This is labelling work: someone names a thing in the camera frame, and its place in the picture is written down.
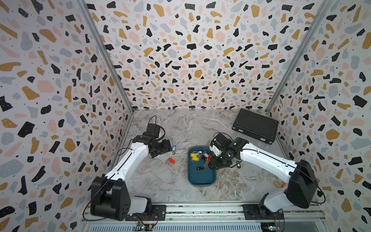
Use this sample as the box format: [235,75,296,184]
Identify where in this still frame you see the blue tag key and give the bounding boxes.
[172,145,177,155]

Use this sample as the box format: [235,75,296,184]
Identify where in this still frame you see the teal plastic storage box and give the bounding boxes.
[187,146,216,187]

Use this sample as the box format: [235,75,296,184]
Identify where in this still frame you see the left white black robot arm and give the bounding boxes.
[88,135,172,221]

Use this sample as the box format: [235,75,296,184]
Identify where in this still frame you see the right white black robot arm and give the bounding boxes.
[209,134,321,220]

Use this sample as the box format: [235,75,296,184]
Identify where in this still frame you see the yellow tag key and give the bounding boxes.
[190,153,200,162]

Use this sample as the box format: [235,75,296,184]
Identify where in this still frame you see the black hard case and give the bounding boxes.
[232,109,278,144]

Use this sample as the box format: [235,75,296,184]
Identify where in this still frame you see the small wooden number block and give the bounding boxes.
[273,180,283,188]

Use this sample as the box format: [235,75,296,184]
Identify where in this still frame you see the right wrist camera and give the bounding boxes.
[209,132,232,157]

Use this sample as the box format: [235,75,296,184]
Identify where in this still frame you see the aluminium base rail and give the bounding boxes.
[79,202,331,232]

